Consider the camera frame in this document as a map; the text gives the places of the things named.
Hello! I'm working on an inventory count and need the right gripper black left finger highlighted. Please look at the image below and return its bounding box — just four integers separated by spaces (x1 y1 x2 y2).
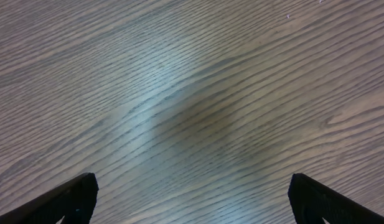
0 172 99 224

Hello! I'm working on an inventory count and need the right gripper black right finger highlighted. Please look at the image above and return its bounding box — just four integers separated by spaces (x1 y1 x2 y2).
288 173 384 224

